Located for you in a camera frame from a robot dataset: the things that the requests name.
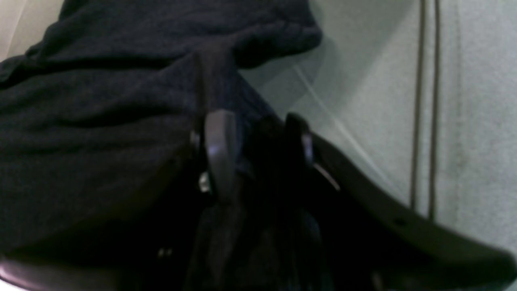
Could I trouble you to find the dark grey t-shirt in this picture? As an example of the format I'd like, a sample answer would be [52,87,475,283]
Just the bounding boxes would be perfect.
[1,0,333,291]

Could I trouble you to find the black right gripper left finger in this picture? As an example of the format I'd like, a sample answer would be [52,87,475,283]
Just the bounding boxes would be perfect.
[121,110,237,291]

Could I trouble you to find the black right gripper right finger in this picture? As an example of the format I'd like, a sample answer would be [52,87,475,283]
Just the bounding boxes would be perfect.
[283,114,516,291]

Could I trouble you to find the light green table cloth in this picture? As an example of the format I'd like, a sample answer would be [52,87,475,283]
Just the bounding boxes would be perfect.
[243,0,517,253]

